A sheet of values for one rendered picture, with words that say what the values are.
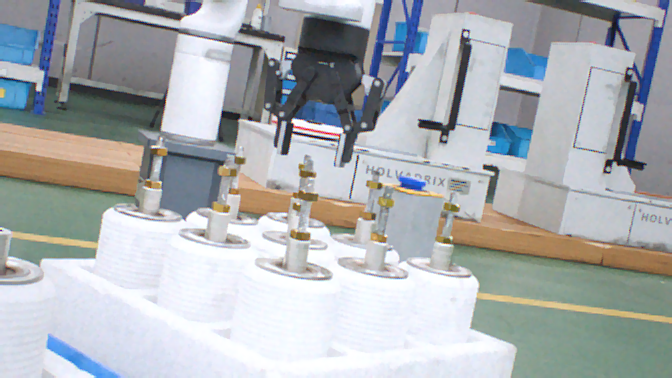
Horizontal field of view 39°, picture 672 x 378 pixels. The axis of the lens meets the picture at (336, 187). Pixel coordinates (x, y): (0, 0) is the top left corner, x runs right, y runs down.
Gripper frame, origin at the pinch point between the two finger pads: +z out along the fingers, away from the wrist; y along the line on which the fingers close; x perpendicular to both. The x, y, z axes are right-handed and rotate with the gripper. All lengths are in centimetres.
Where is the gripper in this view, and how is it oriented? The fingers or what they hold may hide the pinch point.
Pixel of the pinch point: (312, 149)
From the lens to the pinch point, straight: 105.7
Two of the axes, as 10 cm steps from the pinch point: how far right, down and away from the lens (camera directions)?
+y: -9.3, -2.1, 2.9
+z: -1.9, 9.8, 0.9
